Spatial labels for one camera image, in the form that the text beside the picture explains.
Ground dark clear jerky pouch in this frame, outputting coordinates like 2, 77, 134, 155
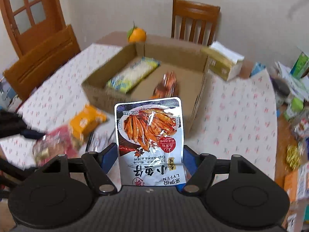
85, 125, 115, 153

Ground pink red snack packet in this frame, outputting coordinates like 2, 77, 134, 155
32, 125, 81, 166

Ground orange snack packet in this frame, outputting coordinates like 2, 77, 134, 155
69, 104, 107, 141

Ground white small fish snack pouch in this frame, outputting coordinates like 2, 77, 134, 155
114, 97, 186, 186

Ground brown orange crinkled snack bag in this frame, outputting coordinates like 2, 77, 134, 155
152, 71, 179, 98

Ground yellow blue fish strip pack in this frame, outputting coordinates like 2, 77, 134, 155
106, 57, 160, 94

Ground cherry print tablecloth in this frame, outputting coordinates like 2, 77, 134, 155
0, 42, 278, 184

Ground left wooden chair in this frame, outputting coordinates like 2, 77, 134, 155
3, 25, 81, 102

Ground wooden chair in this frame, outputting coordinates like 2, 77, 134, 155
3, 25, 81, 102
171, 0, 221, 46

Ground gold foil candies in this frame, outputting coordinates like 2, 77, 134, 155
286, 145, 302, 171

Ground orange white box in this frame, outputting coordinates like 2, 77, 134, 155
284, 162, 309, 203

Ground open cardboard box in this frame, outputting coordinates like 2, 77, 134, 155
82, 43, 208, 134

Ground gold tissue box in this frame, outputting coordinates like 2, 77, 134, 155
201, 41, 244, 81

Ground dark lid glass jar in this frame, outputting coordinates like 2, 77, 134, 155
271, 78, 290, 109

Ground green lid bottle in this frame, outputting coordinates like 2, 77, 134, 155
283, 97, 304, 121

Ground wooden glass door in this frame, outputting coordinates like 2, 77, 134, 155
1, 0, 66, 57

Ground light blue box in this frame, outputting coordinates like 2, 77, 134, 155
250, 62, 266, 77

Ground pile of papers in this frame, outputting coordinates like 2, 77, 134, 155
275, 62, 308, 102

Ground orange with green leaf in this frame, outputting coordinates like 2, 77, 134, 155
127, 23, 147, 43

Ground green white carton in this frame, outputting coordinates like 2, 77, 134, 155
290, 52, 308, 79

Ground far wooden chair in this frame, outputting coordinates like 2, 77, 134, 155
171, 0, 221, 46

